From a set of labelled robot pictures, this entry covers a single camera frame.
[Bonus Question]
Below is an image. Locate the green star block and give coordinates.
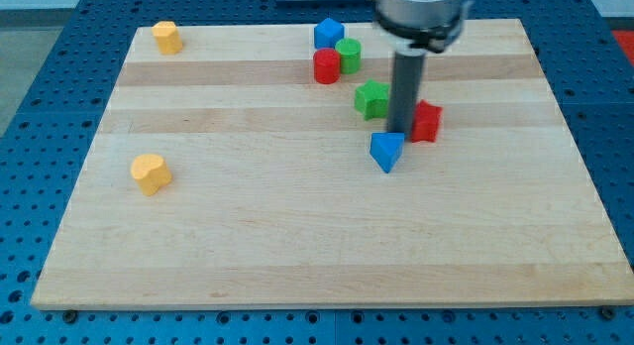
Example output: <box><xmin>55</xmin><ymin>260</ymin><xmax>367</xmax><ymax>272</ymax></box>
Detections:
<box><xmin>354</xmin><ymin>79</ymin><xmax>389</xmax><ymax>120</ymax></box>

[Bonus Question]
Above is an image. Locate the green cylinder block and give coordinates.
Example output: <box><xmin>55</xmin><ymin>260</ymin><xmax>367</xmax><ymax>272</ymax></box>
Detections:
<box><xmin>335</xmin><ymin>38</ymin><xmax>362</xmax><ymax>74</ymax></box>

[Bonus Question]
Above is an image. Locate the blue triangle block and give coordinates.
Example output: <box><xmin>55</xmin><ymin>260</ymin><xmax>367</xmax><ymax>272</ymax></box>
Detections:
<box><xmin>370</xmin><ymin>132</ymin><xmax>405</xmax><ymax>173</ymax></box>

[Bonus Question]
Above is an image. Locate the yellow pentagon block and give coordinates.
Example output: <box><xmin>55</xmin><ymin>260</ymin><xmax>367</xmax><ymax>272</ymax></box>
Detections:
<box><xmin>151</xmin><ymin>21</ymin><xmax>183</xmax><ymax>55</ymax></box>

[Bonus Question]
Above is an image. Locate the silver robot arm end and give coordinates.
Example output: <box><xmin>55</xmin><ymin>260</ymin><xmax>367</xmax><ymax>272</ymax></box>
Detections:
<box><xmin>373</xmin><ymin>0</ymin><xmax>473</xmax><ymax>57</ymax></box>

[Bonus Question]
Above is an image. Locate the red star block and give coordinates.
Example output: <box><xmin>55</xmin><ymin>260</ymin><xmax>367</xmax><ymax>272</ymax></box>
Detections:
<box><xmin>410</xmin><ymin>100</ymin><xmax>444</xmax><ymax>143</ymax></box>

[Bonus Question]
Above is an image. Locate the red cylinder block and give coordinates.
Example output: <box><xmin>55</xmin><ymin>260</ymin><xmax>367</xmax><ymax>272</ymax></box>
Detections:
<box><xmin>313</xmin><ymin>48</ymin><xmax>341</xmax><ymax>84</ymax></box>

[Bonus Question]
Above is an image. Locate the blue cube block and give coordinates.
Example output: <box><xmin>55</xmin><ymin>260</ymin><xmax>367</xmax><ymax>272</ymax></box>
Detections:
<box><xmin>313</xmin><ymin>18</ymin><xmax>345</xmax><ymax>49</ymax></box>

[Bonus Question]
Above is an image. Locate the yellow heart block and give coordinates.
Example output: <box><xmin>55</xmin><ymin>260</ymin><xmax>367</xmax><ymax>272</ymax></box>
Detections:
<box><xmin>130</xmin><ymin>154</ymin><xmax>172</xmax><ymax>196</ymax></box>

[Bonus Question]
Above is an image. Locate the wooden board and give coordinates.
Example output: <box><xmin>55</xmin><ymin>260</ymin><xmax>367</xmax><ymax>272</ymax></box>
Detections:
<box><xmin>31</xmin><ymin>19</ymin><xmax>633</xmax><ymax>310</ymax></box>

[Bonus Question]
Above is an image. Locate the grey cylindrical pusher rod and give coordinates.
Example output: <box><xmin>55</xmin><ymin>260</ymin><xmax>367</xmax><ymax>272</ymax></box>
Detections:
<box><xmin>385</xmin><ymin>52</ymin><xmax>426</xmax><ymax>140</ymax></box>

